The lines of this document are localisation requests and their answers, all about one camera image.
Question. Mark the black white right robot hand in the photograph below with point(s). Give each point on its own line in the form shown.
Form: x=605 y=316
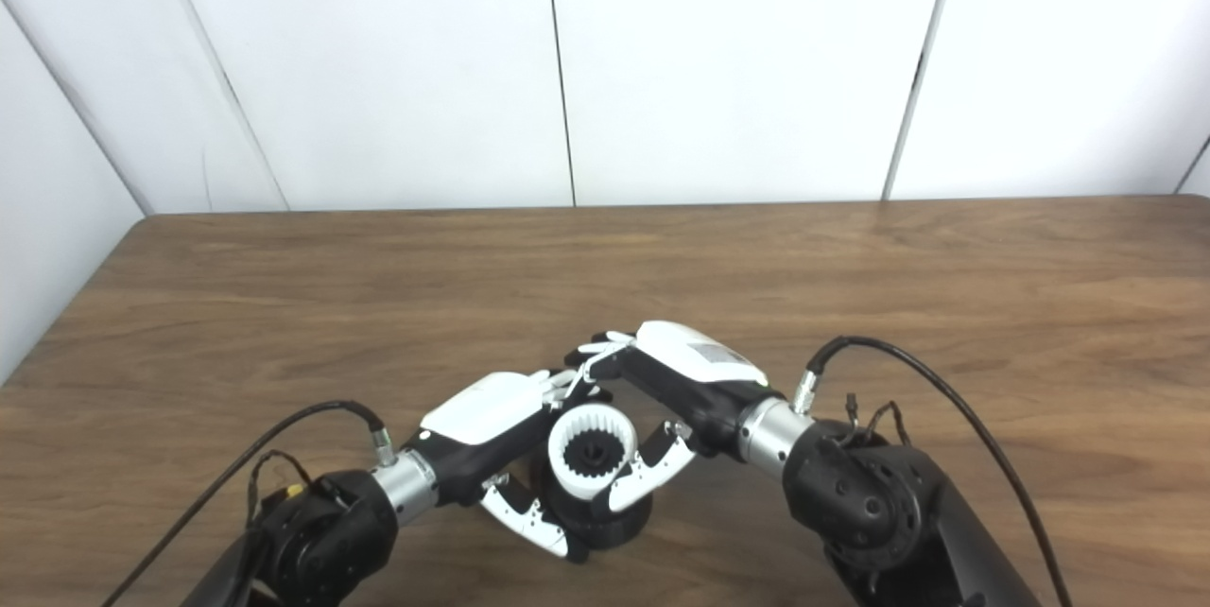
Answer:
x=700 y=380

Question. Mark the round black plastic part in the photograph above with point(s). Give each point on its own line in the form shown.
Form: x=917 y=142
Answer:
x=619 y=527

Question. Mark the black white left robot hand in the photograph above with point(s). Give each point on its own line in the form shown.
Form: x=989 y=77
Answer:
x=477 y=408

